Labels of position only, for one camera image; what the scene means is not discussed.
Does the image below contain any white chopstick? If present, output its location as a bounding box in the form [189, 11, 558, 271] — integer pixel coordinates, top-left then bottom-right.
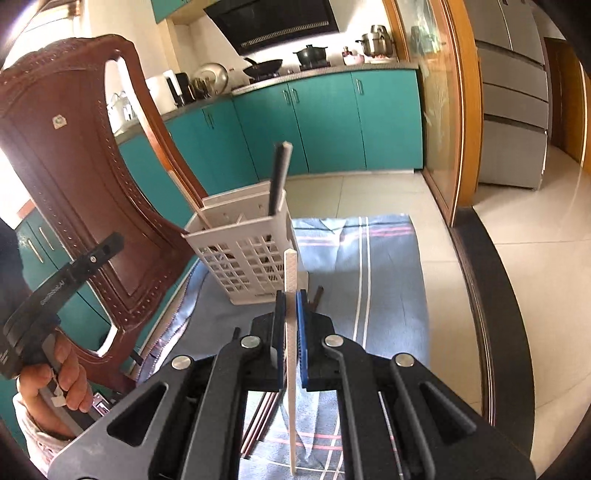
[282, 248, 301, 477]

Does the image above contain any black range hood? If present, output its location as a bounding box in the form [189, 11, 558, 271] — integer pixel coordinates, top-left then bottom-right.
[202, 0, 341, 56]

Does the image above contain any blue striped cloth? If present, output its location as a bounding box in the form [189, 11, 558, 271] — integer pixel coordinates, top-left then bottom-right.
[139, 213, 433, 480]

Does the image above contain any grey refrigerator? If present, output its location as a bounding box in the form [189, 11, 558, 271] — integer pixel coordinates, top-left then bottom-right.
[465, 0, 551, 191]

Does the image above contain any grey plastic utensil holder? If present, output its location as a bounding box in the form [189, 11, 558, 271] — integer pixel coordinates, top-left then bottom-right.
[181, 182, 310, 306]

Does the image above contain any black clay pot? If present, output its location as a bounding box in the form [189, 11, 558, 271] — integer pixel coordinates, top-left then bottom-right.
[295, 44, 330, 70]

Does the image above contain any steel pot lid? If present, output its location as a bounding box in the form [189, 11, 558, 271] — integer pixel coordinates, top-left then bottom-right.
[193, 63, 230, 96]

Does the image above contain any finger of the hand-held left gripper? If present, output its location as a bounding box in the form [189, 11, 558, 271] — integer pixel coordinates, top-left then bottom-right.
[65, 232, 126, 288]

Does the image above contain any black wok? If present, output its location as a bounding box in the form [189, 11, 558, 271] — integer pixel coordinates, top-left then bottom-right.
[243, 57, 284, 79]

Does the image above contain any person's left hand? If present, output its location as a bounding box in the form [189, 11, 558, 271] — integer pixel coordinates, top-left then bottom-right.
[15, 329, 94, 437]

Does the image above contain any person's left forearm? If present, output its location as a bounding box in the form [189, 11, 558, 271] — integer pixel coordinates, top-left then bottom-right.
[11, 396, 78, 477]

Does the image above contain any stainless steel pot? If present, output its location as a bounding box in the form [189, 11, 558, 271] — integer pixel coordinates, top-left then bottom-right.
[355, 25, 396, 59]

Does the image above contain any white kitchen appliance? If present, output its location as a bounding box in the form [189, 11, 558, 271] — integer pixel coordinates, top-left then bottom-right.
[145, 76, 172, 114]

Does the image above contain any brown chopstick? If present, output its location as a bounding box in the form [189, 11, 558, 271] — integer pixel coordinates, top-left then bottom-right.
[257, 392, 279, 445]
[242, 396, 267, 460]

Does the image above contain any carved wooden chair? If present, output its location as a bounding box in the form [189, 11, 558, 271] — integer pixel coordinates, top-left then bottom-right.
[0, 34, 209, 385]

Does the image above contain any black chopstick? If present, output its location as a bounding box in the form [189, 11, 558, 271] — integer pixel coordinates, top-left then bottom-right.
[270, 140, 293, 217]

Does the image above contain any teal upper cabinet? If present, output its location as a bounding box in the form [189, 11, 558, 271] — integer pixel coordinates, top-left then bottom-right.
[152, 0, 205, 25]

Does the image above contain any beige chopstick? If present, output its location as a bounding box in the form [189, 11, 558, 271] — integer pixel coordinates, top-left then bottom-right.
[170, 170, 213, 230]

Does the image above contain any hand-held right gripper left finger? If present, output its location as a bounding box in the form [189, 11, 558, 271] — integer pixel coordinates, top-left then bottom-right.
[46, 291, 290, 480]

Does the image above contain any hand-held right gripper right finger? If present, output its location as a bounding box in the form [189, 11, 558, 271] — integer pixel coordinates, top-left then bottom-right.
[297, 290, 536, 480]

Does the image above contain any wood framed glass door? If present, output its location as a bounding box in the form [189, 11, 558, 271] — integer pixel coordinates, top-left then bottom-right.
[383, 0, 482, 228]

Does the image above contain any brown wooden door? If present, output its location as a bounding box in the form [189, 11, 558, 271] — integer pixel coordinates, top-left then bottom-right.
[544, 36, 588, 163]

